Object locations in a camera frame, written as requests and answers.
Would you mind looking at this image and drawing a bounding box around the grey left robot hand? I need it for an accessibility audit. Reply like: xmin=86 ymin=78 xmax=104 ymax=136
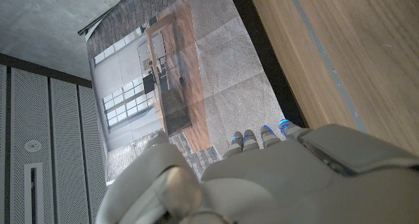
xmin=94 ymin=119 xmax=419 ymax=224

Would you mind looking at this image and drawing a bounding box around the printed room scene backdrop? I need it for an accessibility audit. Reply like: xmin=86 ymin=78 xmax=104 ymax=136
xmin=85 ymin=0 xmax=289 ymax=185

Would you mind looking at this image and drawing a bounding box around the round white ceiling sensor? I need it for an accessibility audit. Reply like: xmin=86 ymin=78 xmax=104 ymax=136
xmin=24 ymin=139 xmax=43 ymax=153

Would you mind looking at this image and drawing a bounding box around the black backdrop frame pole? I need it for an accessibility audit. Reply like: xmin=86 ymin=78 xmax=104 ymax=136
xmin=77 ymin=7 xmax=116 ymax=37

